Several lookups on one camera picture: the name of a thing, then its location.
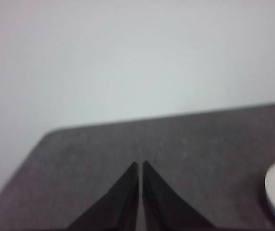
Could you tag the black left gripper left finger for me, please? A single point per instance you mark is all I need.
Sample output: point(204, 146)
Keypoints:
point(113, 209)

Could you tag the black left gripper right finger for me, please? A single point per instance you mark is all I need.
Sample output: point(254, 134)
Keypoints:
point(166, 209)

